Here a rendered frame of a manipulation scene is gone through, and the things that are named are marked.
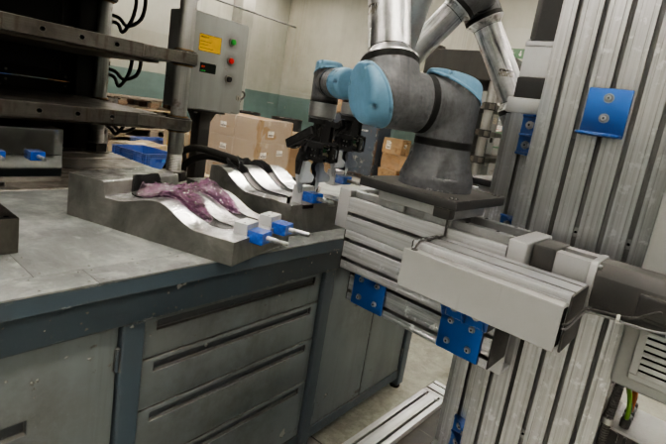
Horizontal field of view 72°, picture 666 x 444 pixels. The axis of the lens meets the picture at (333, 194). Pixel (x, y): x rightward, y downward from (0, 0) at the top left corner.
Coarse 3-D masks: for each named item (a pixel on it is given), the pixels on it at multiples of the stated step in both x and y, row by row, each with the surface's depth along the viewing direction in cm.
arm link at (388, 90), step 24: (384, 0) 87; (408, 0) 89; (384, 24) 86; (408, 24) 88; (384, 48) 84; (408, 48) 85; (360, 72) 85; (384, 72) 82; (408, 72) 84; (360, 96) 85; (384, 96) 81; (408, 96) 83; (432, 96) 85; (360, 120) 87; (384, 120) 85; (408, 120) 85
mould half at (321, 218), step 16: (224, 176) 143; (240, 176) 144; (256, 176) 149; (288, 176) 160; (240, 192) 138; (256, 192) 138; (288, 192) 145; (256, 208) 134; (272, 208) 130; (288, 208) 126; (320, 208) 135; (336, 208) 141; (304, 224) 131; (320, 224) 137
